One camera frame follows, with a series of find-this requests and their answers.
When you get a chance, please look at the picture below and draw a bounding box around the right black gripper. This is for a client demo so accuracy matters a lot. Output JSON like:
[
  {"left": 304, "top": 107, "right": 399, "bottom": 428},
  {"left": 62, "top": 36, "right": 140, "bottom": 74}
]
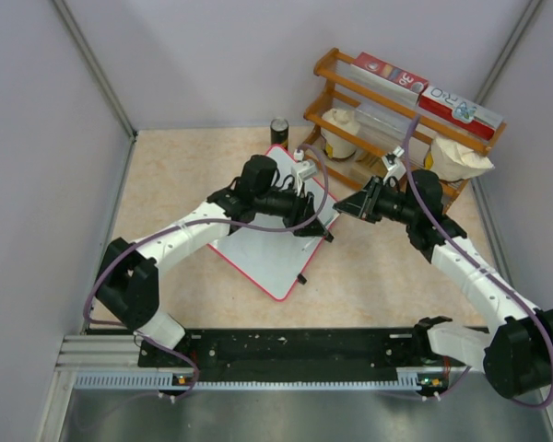
[{"left": 334, "top": 175, "right": 418, "bottom": 226}]

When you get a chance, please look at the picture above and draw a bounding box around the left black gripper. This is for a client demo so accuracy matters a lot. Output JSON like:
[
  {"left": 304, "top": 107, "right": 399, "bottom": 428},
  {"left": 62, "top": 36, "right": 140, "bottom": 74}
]
[{"left": 253, "top": 179, "right": 327, "bottom": 238}]

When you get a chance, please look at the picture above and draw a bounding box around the pink framed whiteboard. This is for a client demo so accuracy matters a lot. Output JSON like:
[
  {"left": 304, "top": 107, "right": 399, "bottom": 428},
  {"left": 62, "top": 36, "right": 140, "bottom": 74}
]
[{"left": 208, "top": 145, "right": 339, "bottom": 301}]

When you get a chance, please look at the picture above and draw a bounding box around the white marker pen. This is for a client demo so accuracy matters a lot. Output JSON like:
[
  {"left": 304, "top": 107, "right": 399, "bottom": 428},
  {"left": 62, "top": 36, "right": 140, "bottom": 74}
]
[{"left": 301, "top": 232, "right": 335, "bottom": 252}]

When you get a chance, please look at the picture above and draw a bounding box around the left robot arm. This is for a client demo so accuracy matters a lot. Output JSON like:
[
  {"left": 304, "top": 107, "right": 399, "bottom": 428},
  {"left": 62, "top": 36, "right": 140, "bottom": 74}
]
[{"left": 91, "top": 155, "right": 331, "bottom": 366}]

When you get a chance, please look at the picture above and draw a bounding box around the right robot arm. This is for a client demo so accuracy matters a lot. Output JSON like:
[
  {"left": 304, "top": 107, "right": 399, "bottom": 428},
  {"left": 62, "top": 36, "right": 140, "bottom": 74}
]
[{"left": 334, "top": 169, "right": 553, "bottom": 399}]

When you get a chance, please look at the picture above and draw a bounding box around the brown cardboard packet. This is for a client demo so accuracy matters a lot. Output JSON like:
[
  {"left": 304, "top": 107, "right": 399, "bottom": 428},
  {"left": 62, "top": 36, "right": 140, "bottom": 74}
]
[{"left": 349, "top": 152, "right": 387, "bottom": 186}]

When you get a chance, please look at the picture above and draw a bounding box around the white jar on rack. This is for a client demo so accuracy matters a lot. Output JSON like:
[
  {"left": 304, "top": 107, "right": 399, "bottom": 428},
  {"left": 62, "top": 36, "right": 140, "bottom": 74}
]
[{"left": 321, "top": 108, "right": 361, "bottom": 161}]

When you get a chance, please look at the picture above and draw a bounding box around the wooden two tier rack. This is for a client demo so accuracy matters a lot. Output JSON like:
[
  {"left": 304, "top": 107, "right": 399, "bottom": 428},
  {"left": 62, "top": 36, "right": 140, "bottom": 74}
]
[{"left": 304, "top": 48, "right": 506, "bottom": 205}]

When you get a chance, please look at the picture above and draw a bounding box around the black drink can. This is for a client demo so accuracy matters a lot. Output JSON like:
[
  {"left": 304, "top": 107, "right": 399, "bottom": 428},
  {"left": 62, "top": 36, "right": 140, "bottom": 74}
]
[{"left": 270, "top": 118, "right": 289, "bottom": 149}]

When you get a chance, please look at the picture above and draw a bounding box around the clear plastic box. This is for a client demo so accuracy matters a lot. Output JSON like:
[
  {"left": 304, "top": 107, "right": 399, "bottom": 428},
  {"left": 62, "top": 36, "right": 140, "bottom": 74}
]
[{"left": 355, "top": 103, "right": 411, "bottom": 143}]

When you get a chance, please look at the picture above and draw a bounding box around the cream cloth bag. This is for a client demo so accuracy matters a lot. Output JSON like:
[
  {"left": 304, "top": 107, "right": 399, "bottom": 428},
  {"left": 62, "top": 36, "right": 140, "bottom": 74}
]
[{"left": 424, "top": 135, "right": 494, "bottom": 182}]

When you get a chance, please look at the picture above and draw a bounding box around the red box with 3D print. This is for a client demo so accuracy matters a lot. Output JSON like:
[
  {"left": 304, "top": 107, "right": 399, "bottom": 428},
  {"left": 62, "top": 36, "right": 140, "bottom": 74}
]
[{"left": 349, "top": 52, "right": 429, "bottom": 105}]

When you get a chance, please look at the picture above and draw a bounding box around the red white foil box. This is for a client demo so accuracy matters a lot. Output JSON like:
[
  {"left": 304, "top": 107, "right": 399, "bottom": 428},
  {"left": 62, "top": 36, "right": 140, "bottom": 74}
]
[{"left": 418, "top": 86, "right": 503, "bottom": 141}]

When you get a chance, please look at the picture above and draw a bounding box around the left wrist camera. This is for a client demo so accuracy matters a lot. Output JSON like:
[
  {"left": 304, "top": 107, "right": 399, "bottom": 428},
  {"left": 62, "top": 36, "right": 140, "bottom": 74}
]
[{"left": 291, "top": 148, "right": 318, "bottom": 196}]

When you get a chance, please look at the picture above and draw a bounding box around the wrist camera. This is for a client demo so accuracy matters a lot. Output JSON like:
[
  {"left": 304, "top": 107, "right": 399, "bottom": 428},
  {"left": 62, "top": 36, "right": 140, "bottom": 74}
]
[
  {"left": 291, "top": 148, "right": 318, "bottom": 196},
  {"left": 382, "top": 145, "right": 406, "bottom": 184}
]

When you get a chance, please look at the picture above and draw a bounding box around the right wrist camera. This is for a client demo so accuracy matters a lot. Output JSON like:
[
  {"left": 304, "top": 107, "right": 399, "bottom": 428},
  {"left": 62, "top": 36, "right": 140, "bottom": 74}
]
[{"left": 382, "top": 145, "right": 406, "bottom": 184}]

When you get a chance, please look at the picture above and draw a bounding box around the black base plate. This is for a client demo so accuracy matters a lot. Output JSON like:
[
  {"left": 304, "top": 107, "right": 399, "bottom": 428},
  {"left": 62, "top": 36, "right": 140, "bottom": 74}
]
[{"left": 137, "top": 327, "right": 485, "bottom": 383}]

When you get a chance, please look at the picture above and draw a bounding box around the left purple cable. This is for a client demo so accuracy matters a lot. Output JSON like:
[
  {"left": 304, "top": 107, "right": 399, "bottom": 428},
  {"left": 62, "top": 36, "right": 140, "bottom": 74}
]
[{"left": 83, "top": 143, "right": 329, "bottom": 401}]

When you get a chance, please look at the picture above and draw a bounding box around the purple cable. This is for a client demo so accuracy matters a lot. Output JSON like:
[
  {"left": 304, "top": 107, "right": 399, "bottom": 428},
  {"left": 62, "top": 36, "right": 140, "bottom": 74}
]
[
  {"left": 83, "top": 143, "right": 329, "bottom": 401},
  {"left": 403, "top": 114, "right": 553, "bottom": 410}
]

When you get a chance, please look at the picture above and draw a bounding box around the grey cable duct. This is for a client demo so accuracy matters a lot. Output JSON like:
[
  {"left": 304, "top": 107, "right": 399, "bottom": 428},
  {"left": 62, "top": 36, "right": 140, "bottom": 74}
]
[{"left": 74, "top": 371, "right": 448, "bottom": 392}]

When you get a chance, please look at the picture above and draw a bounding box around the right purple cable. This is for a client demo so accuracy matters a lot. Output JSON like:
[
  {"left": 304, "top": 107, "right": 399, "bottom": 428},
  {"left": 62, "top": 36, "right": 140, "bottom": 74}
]
[{"left": 403, "top": 114, "right": 553, "bottom": 410}]

